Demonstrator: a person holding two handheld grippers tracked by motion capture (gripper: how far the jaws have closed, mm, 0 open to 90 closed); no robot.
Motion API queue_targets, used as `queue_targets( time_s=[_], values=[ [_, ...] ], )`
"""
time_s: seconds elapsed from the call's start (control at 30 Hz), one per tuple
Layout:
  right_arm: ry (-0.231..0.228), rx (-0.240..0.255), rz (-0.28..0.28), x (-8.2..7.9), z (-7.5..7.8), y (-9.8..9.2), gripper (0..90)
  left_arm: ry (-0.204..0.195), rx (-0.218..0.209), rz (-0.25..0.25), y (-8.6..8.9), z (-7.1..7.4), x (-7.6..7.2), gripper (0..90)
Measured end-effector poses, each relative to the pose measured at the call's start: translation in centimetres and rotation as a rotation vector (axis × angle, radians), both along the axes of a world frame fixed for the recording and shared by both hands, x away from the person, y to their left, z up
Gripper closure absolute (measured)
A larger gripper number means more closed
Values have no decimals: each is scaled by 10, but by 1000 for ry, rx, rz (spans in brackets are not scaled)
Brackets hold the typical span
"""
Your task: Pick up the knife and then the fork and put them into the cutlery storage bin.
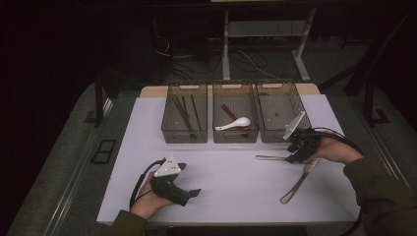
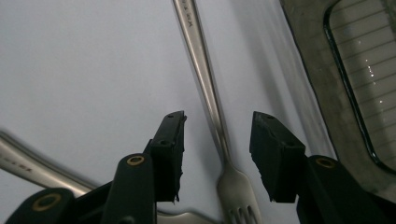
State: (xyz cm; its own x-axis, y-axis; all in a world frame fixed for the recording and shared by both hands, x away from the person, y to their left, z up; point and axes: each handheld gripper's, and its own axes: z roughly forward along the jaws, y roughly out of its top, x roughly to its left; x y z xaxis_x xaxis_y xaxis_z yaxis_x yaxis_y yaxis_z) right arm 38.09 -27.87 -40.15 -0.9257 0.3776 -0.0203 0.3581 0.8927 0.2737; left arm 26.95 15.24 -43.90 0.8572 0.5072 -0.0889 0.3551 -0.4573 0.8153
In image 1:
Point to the clear grey plastic bin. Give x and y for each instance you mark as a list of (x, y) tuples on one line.
[(236, 137), (183, 137), (272, 108)]

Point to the black metal stand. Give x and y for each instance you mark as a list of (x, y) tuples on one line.
[(369, 98), (98, 98)]

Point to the brown wooden spoon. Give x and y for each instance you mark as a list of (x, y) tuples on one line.
[(227, 110)]

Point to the person's left hand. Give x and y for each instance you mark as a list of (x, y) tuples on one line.
[(147, 203)]

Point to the white metal stand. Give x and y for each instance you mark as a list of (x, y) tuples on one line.
[(226, 49)]

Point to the white table cover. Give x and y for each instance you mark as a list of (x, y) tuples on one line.
[(246, 190)]

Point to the brown wooden chopstick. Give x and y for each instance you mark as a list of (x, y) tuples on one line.
[(183, 111)]

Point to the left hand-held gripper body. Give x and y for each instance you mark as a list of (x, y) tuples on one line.
[(168, 190)]

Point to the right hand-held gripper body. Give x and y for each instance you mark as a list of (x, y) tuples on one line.
[(308, 144)]

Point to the person's right hand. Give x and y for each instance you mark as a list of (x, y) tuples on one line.
[(334, 150)]

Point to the white ceramic spoon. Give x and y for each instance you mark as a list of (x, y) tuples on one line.
[(242, 123)]

